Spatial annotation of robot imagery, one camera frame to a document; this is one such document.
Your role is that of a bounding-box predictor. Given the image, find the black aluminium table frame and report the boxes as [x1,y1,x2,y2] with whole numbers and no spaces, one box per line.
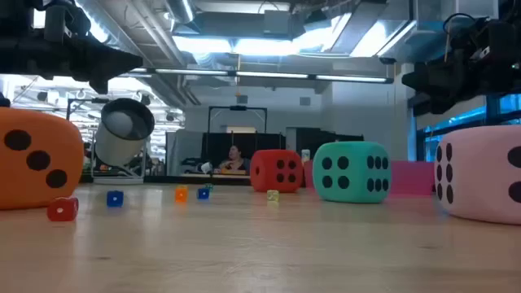
[81,173,253,186]

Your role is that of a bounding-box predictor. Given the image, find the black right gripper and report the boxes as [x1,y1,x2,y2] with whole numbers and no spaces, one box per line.
[401,20,521,116]

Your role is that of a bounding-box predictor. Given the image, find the black room partition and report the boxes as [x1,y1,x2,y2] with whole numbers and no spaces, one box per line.
[201,132,287,177]

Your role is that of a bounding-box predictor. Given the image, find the large pink foam die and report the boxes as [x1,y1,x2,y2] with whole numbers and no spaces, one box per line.
[433,125,521,225]

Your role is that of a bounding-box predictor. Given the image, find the black distant gantry frame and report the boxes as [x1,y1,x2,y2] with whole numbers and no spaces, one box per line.
[207,105,269,135]

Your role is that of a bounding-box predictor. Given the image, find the large teal foam die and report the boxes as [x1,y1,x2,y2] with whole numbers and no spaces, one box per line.
[312,141,392,204]

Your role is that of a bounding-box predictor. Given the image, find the small red die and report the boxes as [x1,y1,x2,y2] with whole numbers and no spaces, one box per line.
[46,196,80,223]

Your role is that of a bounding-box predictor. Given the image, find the pink translucent plastic bin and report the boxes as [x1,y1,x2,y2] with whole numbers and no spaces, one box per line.
[303,159,436,196]

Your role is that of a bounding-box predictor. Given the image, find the black cabinet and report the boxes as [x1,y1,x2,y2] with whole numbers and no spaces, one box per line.
[295,127,366,160]

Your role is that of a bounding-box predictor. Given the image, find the white cylindrical cup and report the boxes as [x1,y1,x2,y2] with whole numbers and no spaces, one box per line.
[94,97,155,168]

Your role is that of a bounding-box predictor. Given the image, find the large red foam die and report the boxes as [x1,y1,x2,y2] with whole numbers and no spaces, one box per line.
[249,149,304,194]

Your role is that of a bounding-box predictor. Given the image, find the person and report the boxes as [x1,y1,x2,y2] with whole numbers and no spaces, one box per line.
[219,145,252,172]

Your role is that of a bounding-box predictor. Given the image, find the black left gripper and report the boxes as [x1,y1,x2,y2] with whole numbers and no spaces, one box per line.
[0,36,144,95]

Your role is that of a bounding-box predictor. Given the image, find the large orange foam die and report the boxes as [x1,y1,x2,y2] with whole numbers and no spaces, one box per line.
[0,107,85,212]

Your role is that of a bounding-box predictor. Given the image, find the long ceiling light fixture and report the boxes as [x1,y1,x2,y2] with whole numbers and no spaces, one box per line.
[129,67,395,85]

